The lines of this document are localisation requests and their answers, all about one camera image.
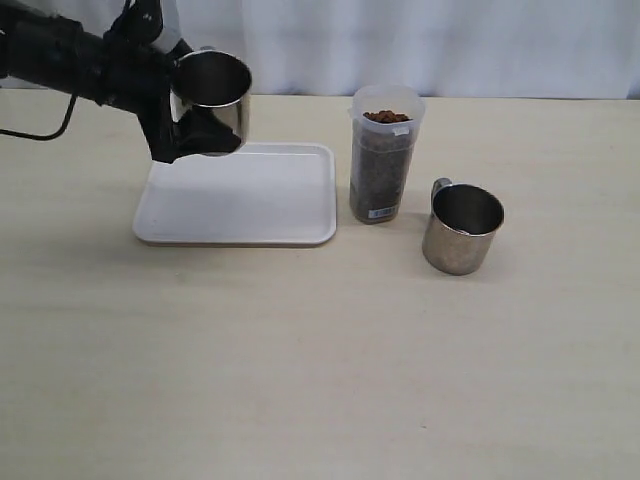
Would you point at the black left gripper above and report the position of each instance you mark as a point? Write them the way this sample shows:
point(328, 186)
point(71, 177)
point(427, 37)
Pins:
point(142, 46)

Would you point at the steel mug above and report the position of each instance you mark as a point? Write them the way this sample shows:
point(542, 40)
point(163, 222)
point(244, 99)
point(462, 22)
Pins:
point(461, 226)
point(216, 82)

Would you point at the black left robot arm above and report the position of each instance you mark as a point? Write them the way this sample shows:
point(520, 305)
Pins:
point(56, 52)

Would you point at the white plastic tray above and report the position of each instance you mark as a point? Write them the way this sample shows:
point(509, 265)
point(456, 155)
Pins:
point(265, 194)

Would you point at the translucent plastic container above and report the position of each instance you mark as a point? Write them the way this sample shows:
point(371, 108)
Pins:
point(400, 99)

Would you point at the white curtain backdrop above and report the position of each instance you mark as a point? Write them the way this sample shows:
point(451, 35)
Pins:
point(463, 48)

